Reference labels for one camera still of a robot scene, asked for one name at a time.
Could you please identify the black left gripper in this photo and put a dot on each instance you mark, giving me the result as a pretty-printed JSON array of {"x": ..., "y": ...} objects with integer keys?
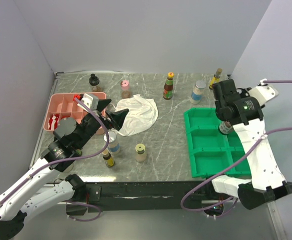
[{"x": 116, "y": 117}]

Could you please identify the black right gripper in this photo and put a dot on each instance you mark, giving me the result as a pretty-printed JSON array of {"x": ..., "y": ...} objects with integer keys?
[{"x": 244, "y": 93}]

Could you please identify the dark sauce bottle black cap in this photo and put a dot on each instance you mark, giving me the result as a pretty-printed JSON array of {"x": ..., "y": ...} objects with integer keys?
[{"x": 225, "y": 128}]

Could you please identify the pink lid spice jar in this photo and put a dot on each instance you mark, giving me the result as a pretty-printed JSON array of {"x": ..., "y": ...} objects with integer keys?
[{"x": 125, "y": 89}]

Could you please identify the silver lid blue label jar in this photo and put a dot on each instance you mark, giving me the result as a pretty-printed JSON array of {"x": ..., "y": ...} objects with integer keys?
[{"x": 197, "y": 91}]

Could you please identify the red sauce bottle yellow cap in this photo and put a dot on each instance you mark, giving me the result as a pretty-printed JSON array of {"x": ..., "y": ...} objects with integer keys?
[{"x": 168, "y": 87}]

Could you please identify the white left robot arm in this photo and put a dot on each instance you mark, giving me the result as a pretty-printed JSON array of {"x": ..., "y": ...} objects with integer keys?
[{"x": 20, "y": 202}]

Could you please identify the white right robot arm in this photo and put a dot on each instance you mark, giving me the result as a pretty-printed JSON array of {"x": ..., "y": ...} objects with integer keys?
[{"x": 267, "y": 183}]

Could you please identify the yellow bottle cork cap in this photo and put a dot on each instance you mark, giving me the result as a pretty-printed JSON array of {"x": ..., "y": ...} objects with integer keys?
[{"x": 215, "y": 78}]

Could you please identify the black cap spice jar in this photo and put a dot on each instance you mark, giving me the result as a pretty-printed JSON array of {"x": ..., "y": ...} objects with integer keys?
[{"x": 95, "y": 83}]

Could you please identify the white crumpled cloth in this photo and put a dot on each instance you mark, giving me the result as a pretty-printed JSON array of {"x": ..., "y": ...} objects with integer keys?
[{"x": 143, "y": 113}]

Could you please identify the silver lid jar near front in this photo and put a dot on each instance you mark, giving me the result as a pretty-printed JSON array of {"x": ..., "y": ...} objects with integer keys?
[{"x": 113, "y": 145}]

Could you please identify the pink compartment tray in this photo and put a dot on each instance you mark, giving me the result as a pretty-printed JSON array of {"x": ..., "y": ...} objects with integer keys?
[{"x": 63, "y": 104}]

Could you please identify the small yellow dropper bottle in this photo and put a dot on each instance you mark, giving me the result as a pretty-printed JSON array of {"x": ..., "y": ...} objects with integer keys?
[{"x": 109, "y": 161}]

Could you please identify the green compartment bin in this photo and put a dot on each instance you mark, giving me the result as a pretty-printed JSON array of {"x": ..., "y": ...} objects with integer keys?
[{"x": 209, "y": 151}]

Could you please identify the red white striped packet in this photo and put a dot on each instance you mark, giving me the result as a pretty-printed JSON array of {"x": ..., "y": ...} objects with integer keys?
[{"x": 53, "y": 121}]

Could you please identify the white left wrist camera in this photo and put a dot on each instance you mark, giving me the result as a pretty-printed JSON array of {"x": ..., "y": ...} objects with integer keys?
[{"x": 88, "y": 99}]

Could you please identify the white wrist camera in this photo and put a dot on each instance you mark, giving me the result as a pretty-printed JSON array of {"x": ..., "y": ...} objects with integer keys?
[
  {"x": 263, "y": 92},
  {"x": 88, "y": 99}
]

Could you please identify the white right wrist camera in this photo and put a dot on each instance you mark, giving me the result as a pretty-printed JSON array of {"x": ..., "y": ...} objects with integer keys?
[{"x": 263, "y": 92}]

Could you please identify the black front mounting rail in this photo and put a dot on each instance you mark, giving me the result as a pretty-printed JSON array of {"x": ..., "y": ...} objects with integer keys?
[{"x": 125, "y": 196}]

